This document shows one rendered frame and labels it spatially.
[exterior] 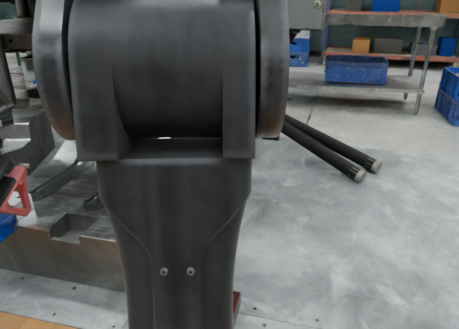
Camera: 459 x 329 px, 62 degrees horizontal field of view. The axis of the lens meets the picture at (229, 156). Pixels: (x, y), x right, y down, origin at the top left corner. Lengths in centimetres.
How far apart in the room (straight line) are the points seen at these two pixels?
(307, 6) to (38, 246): 97
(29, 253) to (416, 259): 60
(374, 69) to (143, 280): 407
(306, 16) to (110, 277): 94
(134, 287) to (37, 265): 49
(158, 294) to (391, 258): 55
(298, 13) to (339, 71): 294
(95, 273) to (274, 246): 28
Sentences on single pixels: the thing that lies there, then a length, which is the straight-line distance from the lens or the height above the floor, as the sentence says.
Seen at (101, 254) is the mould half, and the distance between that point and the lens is 57.
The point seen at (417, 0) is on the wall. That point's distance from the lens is 709.
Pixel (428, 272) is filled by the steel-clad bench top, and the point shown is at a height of 80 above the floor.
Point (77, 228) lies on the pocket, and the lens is 64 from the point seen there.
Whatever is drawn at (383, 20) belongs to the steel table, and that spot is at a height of 89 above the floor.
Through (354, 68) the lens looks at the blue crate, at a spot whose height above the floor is 41.
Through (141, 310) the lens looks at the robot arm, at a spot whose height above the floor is 108.
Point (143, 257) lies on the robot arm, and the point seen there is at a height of 111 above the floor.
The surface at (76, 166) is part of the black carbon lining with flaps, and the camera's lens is 80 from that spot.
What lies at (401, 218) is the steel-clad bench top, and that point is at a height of 80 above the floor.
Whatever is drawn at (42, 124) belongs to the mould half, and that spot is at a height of 88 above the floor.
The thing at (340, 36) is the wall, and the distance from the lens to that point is 707.
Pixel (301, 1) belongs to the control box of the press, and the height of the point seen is 115.
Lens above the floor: 121
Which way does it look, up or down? 25 degrees down
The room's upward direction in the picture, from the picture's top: straight up
